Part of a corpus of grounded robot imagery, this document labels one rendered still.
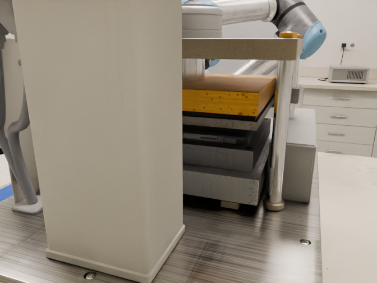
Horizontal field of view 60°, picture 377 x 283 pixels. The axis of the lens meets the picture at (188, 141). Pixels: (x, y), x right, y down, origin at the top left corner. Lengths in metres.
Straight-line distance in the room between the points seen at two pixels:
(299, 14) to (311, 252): 0.96
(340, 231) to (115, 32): 0.61
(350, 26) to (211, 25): 3.20
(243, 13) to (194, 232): 0.88
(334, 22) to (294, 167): 3.22
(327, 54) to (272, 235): 3.29
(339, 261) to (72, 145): 0.51
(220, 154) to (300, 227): 0.11
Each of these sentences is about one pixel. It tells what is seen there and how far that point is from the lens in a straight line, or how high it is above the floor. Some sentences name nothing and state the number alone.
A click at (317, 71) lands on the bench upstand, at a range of 3.54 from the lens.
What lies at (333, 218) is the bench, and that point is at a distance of 0.77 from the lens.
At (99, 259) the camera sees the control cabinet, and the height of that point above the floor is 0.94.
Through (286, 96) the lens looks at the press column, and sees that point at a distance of 0.34.
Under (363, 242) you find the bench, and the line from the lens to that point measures 0.71.
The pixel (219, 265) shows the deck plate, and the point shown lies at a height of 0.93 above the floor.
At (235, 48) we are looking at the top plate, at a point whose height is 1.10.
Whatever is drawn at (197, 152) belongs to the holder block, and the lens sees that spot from 0.37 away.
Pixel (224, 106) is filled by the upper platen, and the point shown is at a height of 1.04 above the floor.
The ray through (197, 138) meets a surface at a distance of 0.38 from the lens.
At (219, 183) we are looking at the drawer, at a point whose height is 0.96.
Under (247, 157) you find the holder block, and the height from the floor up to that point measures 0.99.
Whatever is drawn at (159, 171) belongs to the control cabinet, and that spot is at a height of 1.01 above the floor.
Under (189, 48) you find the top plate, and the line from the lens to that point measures 0.35.
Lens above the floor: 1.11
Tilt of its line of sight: 17 degrees down
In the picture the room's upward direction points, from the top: straight up
